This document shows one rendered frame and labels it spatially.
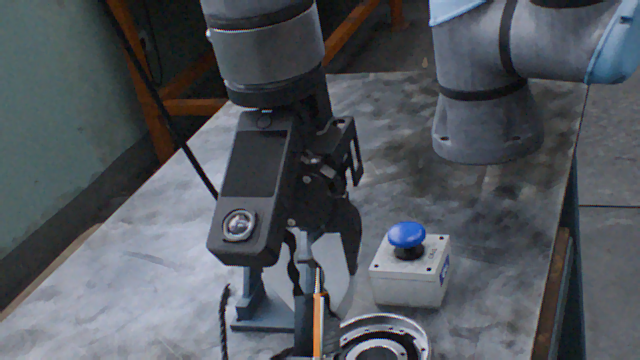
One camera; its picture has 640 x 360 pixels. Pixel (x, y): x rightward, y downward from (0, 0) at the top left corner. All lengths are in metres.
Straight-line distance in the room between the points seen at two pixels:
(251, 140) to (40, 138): 2.25
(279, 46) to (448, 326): 0.39
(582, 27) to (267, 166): 0.51
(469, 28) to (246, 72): 0.53
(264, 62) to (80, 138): 2.42
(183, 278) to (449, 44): 0.44
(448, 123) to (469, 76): 0.08
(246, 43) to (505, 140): 0.61
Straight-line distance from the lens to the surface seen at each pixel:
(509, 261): 0.91
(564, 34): 0.98
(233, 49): 0.55
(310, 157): 0.59
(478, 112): 1.08
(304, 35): 0.55
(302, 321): 0.65
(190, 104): 2.96
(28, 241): 2.77
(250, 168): 0.56
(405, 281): 0.84
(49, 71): 2.85
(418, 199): 1.04
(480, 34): 1.03
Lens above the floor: 1.33
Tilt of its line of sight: 28 degrees down
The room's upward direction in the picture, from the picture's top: 12 degrees counter-clockwise
